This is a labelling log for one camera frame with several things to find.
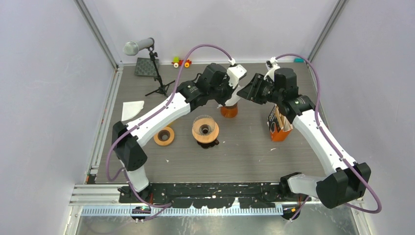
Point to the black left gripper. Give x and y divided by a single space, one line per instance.
230 88

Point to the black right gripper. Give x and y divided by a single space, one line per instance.
249 92

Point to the clear glass dripper cone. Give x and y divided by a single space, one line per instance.
204 125

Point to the orange coffee filter box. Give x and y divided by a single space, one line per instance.
279 126

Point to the large wooden ring holder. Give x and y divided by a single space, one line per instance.
208 138

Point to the dark brown dripper cup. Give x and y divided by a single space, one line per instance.
208 145

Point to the white paper coffee filter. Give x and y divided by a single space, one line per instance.
234 98

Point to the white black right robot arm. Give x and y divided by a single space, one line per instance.
345 178

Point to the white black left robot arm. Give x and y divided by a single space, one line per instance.
215 83

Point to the amber glass carafe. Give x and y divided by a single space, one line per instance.
229 111

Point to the teal block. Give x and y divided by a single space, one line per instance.
298 60

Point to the toy brick car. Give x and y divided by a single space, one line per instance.
177 62

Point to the white paper sheet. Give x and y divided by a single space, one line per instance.
131 109

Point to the grey microphone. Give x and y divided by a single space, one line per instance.
132 48

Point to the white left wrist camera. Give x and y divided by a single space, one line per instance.
235 72

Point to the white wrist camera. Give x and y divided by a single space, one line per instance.
272 65
235 72

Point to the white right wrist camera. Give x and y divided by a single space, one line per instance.
272 65

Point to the small wooden ring holder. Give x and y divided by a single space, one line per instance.
164 137

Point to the grey studded base plate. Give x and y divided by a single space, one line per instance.
145 68

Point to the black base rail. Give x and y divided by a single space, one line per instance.
210 195

